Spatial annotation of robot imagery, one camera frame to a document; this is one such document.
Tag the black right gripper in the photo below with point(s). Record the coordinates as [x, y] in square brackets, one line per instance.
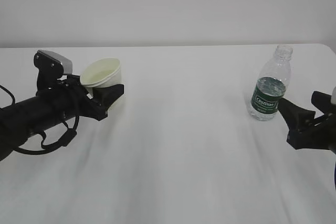
[306, 131]

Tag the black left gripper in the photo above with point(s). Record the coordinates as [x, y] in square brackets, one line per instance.
[68, 98]

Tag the white paper cup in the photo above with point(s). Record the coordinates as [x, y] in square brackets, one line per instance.
[101, 74]

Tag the clear water bottle green label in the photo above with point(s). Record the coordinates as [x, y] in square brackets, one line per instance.
[271, 84]

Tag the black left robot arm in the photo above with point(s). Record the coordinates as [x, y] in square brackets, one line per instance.
[49, 120]

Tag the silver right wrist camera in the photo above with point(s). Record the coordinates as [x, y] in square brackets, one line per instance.
[333, 96]

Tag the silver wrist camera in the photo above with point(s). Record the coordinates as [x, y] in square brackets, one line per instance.
[333, 96]
[51, 67]

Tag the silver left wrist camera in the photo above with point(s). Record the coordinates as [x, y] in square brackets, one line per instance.
[51, 67]

